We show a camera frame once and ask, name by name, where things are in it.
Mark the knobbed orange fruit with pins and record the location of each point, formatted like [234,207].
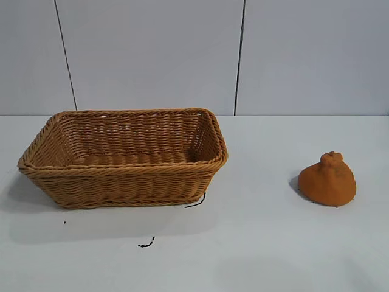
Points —
[326,185]

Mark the brown woven wicker basket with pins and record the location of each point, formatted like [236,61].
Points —
[127,182]

